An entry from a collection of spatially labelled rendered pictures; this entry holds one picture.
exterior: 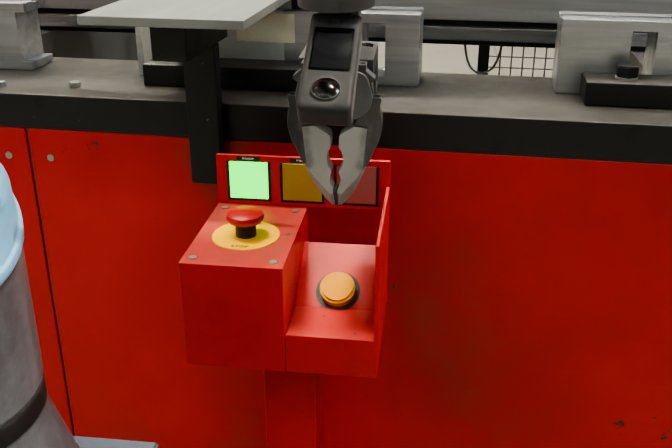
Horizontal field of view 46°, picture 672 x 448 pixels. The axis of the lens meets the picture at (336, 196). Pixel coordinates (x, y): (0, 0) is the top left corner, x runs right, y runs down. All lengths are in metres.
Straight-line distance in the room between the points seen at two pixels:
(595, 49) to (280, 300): 0.51
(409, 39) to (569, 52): 0.20
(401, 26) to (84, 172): 0.46
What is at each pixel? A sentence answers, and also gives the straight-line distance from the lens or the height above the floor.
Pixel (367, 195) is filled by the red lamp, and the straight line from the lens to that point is 0.89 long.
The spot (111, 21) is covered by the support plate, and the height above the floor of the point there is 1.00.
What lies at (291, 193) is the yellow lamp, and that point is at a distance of 0.90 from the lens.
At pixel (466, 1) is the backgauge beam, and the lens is 1.29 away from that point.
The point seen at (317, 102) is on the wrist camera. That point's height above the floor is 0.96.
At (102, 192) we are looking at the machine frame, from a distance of 1.09.
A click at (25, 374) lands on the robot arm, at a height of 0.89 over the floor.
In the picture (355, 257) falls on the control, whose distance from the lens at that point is 0.88.
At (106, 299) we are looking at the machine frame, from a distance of 1.16.
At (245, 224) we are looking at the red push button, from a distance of 0.82.
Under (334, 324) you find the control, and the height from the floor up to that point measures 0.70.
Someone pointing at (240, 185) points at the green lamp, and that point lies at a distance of 0.91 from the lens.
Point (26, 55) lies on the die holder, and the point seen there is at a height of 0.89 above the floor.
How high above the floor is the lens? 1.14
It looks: 22 degrees down
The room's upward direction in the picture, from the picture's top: straight up
